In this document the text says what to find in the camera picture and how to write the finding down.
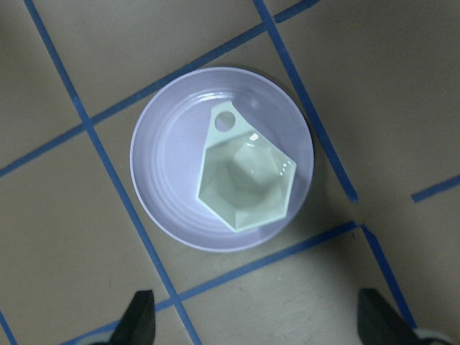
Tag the lilac plate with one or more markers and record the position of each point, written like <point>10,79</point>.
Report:
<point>167,146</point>

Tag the white faceted cup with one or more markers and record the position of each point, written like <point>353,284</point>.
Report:
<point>245,180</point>

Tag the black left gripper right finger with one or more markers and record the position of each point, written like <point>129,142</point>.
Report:
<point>379,323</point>

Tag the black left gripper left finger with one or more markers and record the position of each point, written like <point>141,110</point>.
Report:
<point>137,325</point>

